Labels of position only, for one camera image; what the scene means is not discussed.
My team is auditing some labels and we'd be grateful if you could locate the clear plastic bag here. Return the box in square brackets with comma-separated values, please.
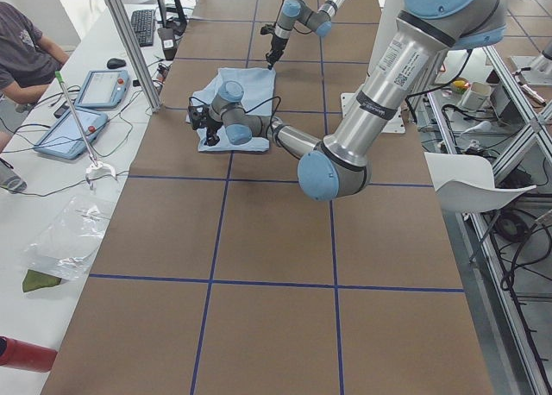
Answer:
[24, 195, 116, 280]

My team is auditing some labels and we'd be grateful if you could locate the near blue teach pendant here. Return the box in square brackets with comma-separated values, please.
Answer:
[33, 108, 108, 160]

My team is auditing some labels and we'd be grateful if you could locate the white plastic chair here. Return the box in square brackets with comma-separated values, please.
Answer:
[424, 152, 536, 213]

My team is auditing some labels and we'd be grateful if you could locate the aluminium frame post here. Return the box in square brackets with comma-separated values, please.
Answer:
[104, 0, 161, 113]

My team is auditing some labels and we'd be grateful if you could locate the white mug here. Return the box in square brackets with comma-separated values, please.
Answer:
[460, 82, 492, 111]

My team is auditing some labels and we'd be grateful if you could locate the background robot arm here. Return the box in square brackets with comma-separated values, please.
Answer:
[530, 41, 552, 76]

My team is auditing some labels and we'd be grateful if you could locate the black keyboard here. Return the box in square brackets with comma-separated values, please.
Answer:
[130, 9, 156, 47]

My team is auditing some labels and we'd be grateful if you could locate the black computer mouse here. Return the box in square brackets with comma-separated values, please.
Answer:
[106, 58, 127, 70]

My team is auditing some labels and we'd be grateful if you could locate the red bottle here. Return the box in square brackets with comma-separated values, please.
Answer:
[1, 336, 58, 373]

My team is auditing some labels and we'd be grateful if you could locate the green cloth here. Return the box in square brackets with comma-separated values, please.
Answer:
[22, 269, 62, 293]

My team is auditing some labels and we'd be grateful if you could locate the blue teach pendant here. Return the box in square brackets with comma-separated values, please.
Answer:
[75, 69, 129, 110]
[33, 108, 108, 160]

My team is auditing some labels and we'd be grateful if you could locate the seated person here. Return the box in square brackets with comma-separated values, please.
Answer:
[0, 1, 71, 193]

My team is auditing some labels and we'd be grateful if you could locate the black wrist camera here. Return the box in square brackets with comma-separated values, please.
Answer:
[260, 23, 275, 35]
[188, 104, 209, 130]

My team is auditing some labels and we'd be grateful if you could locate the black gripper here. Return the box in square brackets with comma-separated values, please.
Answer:
[266, 35, 288, 70]
[204, 119, 223, 147]

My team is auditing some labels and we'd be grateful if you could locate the far blue teach pendant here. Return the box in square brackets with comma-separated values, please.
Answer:
[75, 69, 129, 110]

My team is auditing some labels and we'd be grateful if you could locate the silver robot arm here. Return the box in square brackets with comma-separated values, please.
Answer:
[189, 0, 508, 201]
[260, 0, 345, 70]

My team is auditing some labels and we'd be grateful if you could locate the light blue button shirt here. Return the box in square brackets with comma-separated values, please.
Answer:
[191, 67, 276, 153]

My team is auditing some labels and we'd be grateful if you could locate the reacher grabber stick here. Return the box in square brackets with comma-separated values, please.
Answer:
[55, 71, 117, 191]

